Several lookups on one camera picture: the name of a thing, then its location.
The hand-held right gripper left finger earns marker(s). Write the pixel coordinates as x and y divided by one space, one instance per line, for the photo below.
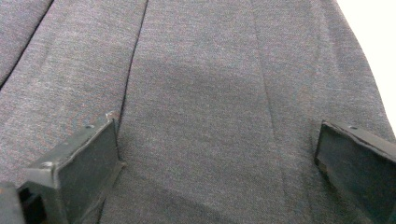
77 171

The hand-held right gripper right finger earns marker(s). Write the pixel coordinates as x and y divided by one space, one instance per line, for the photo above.
358 168

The grey knit garment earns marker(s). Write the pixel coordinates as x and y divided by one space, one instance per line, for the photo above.
202 102

